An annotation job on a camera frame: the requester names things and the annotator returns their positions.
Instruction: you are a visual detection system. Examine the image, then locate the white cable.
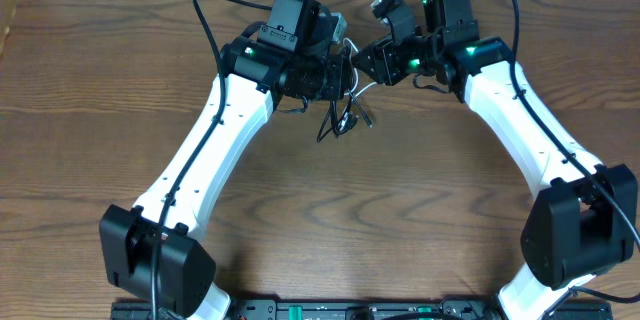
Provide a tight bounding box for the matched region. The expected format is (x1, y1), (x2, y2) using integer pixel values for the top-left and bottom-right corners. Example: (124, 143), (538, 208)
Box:
(343, 37), (379, 99)

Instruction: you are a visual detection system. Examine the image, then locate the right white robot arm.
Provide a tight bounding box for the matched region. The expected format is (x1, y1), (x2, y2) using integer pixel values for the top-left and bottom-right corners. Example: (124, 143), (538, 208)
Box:
(353, 0), (639, 319)

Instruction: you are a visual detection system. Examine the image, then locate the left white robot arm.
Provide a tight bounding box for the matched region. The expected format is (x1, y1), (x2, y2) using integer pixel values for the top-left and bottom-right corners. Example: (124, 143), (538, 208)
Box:
(99, 0), (352, 319)

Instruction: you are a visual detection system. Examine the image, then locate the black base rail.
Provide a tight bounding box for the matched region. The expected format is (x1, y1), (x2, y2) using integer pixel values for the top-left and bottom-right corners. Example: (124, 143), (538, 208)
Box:
(109, 296), (614, 320)

